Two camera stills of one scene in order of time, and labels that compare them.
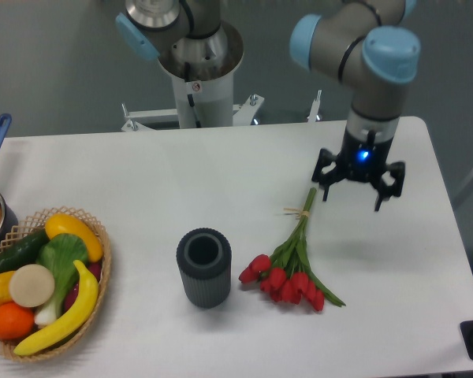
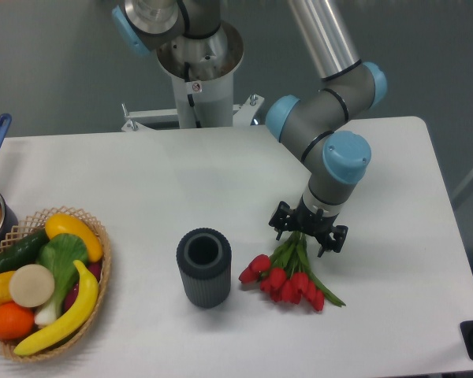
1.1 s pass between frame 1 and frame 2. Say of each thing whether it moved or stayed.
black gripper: moved
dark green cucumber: stayed
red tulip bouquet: stayed
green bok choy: stayed
